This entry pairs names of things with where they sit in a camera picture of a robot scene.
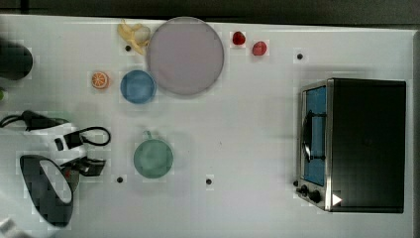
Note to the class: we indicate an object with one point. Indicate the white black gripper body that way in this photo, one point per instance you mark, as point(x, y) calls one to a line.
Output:
point(64, 142)

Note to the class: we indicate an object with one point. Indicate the red tomato toy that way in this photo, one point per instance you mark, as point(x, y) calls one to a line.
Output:
point(259, 48)

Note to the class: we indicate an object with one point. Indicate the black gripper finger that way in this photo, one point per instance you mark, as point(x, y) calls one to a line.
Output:
point(91, 167)
point(74, 179)

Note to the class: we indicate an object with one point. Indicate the red ketchup bottle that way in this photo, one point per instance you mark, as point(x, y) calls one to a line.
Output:
point(67, 174)

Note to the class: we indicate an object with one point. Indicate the red strawberry toy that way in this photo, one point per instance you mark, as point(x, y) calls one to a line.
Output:
point(238, 38)

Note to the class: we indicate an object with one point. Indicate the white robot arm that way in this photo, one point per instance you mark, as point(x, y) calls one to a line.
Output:
point(40, 170)

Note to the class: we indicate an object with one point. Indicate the black cup upper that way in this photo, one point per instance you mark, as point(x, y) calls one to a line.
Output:
point(16, 61)

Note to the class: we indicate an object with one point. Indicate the green mug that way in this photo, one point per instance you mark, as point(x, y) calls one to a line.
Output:
point(153, 158)

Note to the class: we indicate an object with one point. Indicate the blue bowl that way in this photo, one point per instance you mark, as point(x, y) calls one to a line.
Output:
point(138, 87)

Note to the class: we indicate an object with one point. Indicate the peeled banana toy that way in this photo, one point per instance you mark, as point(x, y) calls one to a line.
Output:
point(137, 36)

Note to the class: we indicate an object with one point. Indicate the grey round plate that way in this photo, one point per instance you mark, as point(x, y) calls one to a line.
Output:
point(185, 56)

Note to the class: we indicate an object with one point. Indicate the black toaster oven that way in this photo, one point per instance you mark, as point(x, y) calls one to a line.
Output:
point(352, 152)

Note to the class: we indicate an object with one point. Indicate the orange slice toy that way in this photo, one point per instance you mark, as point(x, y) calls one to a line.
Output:
point(99, 80)

